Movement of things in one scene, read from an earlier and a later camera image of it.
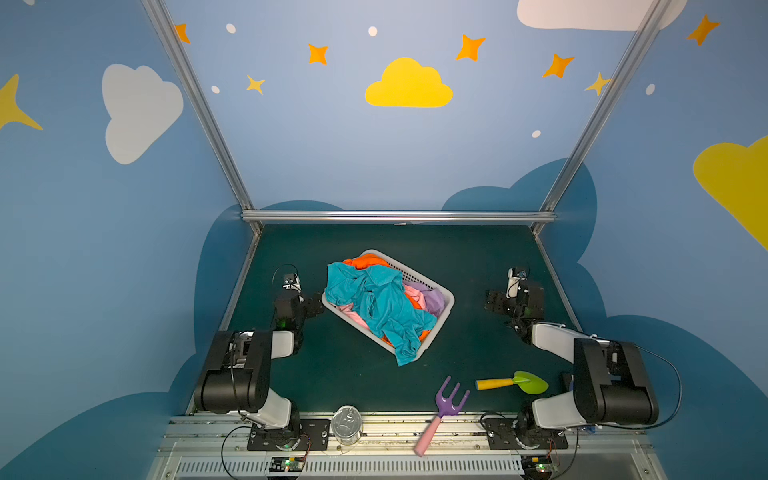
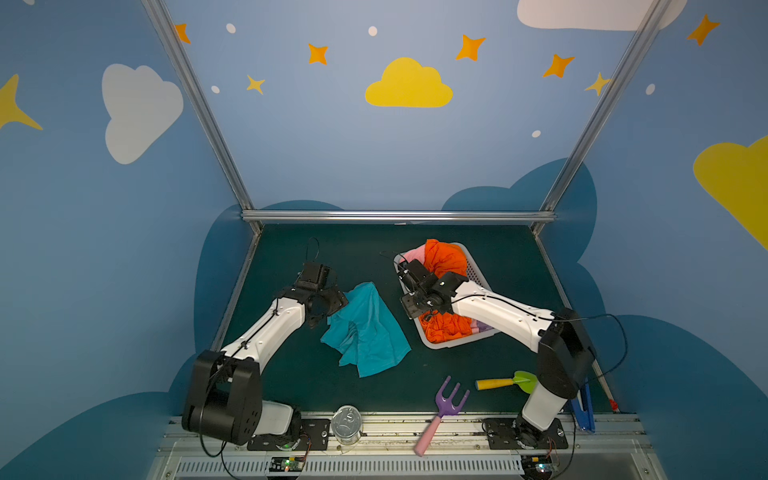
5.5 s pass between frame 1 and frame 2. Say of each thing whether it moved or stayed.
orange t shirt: moved
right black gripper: moved
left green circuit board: stayed
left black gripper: moved
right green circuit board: stayed
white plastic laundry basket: moved
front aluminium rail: stayed
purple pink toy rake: stayed
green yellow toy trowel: stayed
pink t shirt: moved
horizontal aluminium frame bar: stayed
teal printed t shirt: moved
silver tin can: stayed
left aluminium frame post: stayed
